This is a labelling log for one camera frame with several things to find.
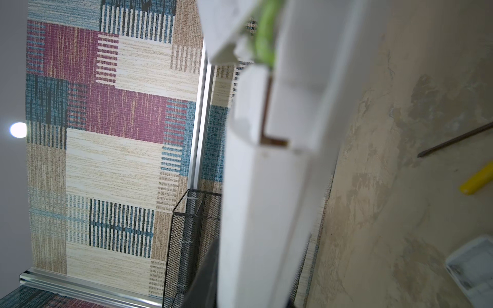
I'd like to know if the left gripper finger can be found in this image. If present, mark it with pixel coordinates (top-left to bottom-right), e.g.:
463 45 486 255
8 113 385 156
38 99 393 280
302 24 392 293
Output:
181 239 220 308

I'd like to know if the white remote with green buttons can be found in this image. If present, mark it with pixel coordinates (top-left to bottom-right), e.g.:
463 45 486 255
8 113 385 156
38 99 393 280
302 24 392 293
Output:
217 1 389 307

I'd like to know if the white remote with red buttons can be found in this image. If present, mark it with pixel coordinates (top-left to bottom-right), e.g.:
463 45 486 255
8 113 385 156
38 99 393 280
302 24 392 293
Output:
445 235 492 307

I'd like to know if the black yellow handled screwdriver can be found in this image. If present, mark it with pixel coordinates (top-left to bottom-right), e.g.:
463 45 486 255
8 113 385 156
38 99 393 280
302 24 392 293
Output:
417 122 493 158

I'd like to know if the yellow battery one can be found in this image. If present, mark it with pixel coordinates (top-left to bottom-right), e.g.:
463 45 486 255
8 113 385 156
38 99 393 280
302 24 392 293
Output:
459 162 492 195

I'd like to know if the green battery in remote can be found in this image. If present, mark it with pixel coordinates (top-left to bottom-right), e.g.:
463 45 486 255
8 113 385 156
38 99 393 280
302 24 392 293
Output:
252 0 286 69

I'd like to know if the black wire shelf rack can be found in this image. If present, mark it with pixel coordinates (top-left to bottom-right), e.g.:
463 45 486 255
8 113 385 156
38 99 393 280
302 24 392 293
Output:
161 188 313 308

